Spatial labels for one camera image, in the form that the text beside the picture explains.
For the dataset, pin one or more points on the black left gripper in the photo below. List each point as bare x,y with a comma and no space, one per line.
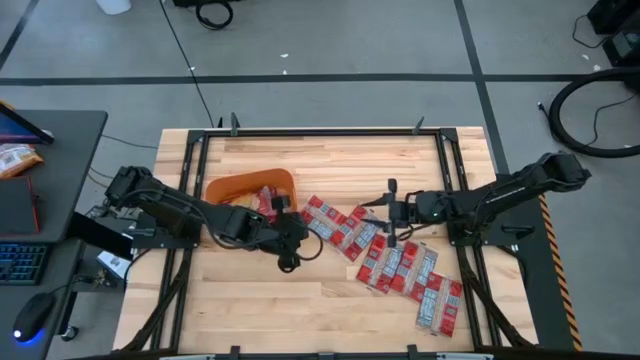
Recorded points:
282,235

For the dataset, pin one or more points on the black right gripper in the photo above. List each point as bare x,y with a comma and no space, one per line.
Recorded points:
406,214

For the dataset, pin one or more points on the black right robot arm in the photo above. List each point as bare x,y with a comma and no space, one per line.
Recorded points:
500,197

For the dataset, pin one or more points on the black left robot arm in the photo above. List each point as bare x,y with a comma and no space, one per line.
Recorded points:
165,205

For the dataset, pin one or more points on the orange plastic basket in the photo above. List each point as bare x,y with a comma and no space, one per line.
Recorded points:
250,177

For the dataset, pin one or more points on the white box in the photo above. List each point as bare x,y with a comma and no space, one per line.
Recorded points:
114,262

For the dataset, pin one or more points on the yellow black hazard tape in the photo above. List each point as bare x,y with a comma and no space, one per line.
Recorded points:
561,272

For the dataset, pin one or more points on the black desk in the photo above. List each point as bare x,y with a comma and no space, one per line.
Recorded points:
70,165

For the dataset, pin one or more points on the black caster wheel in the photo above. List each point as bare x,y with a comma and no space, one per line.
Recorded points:
70,333

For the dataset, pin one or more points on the black mouse blue light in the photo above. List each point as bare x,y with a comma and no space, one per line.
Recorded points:
35,315

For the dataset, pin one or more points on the backlit black keyboard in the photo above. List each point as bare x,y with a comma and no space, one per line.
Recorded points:
22,262

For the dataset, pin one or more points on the black notebook red edge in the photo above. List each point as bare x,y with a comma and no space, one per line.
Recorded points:
17,207

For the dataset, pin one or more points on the orange snack bag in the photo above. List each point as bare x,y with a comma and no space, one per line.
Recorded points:
17,159

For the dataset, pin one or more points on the black equipment case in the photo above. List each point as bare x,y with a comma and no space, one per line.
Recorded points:
620,45

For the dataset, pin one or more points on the white container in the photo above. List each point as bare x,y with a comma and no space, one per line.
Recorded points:
114,6

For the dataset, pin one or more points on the tilted monitor screen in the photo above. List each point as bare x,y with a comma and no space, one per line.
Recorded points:
15,131

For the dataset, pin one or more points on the black frame clamp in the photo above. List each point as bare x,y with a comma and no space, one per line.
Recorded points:
419,126
234,353
412,352
234,125

